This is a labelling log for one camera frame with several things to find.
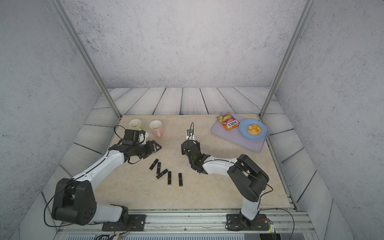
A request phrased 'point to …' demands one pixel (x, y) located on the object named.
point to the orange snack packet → (228, 120)
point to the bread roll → (254, 129)
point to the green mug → (135, 124)
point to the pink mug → (158, 129)
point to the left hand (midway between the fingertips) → (160, 148)
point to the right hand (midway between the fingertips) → (187, 139)
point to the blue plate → (243, 126)
